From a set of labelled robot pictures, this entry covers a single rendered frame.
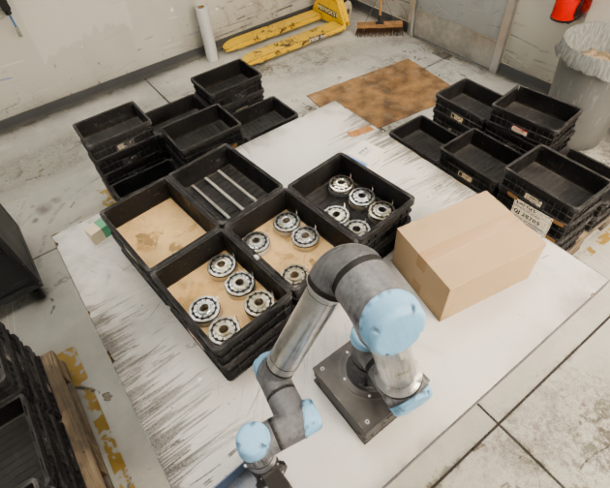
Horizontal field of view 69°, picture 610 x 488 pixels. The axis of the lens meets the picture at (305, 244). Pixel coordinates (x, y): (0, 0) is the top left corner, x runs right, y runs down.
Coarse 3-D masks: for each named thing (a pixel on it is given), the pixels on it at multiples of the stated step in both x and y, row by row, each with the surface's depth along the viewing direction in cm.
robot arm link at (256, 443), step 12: (264, 420) 99; (240, 432) 94; (252, 432) 94; (264, 432) 94; (240, 444) 93; (252, 444) 92; (264, 444) 93; (276, 444) 95; (240, 456) 95; (252, 456) 92; (264, 456) 95; (252, 468) 99
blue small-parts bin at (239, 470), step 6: (240, 468) 123; (228, 474) 120; (234, 474) 123; (240, 474) 126; (246, 474) 126; (252, 474) 126; (222, 480) 119; (228, 480) 122; (234, 480) 125; (240, 480) 125; (246, 480) 125; (252, 480) 125; (216, 486) 118; (222, 486) 121; (228, 486) 124; (234, 486) 124; (240, 486) 124; (246, 486) 124; (252, 486) 124
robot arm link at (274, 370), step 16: (336, 256) 83; (352, 256) 81; (320, 272) 86; (336, 272) 81; (320, 288) 87; (304, 304) 92; (320, 304) 90; (336, 304) 92; (288, 320) 98; (304, 320) 93; (320, 320) 93; (288, 336) 97; (304, 336) 95; (272, 352) 102; (288, 352) 98; (304, 352) 99; (256, 368) 108; (272, 368) 102; (288, 368) 101; (272, 384) 103; (288, 384) 103
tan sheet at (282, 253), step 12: (264, 228) 170; (276, 240) 166; (288, 240) 165; (324, 240) 164; (276, 252) 162; (288, 252) 162; (300, 252) 161; (312, 252) 161; (324, 252) 161; (276, 264) 158; (288, 264) 158; (300, 264) 158; (312, 264) 157
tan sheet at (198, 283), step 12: (204, 264) 160; (192, 276) 157; (204, 276) 157; (168, 288) 154; (180, 288) 154; (192, 288) 154; (204, 288) 153; (216, 288) 153; (180, 300) 151; (192, 300) 150; (228, 300) 149; (240, 300) 149; (276, 300) 148; (228, 312) 146; (240, 312) 146; (240, 324) 143
